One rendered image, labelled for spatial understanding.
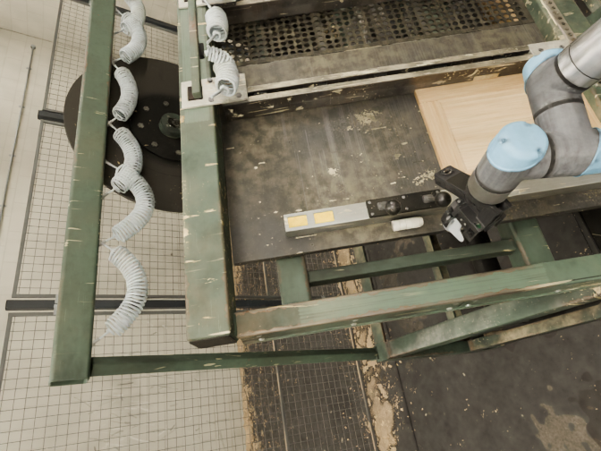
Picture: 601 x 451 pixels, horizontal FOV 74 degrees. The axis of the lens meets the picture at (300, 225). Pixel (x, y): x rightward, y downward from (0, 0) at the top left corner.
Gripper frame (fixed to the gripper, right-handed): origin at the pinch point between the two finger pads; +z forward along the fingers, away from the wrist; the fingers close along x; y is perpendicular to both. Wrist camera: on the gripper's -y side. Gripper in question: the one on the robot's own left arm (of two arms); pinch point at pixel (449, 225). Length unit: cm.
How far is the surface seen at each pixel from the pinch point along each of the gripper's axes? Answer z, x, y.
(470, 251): 17.4, 9.1, 5.2
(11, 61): 320, -211, -599
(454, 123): 10.5, 27.3, -28.4
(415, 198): 7.0, 0.8, -12.3
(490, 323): 69, 25, 24
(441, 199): -3.4, 0.4, -5.3
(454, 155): 10.2, 20.0, -19.2
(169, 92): 48, -41, -126
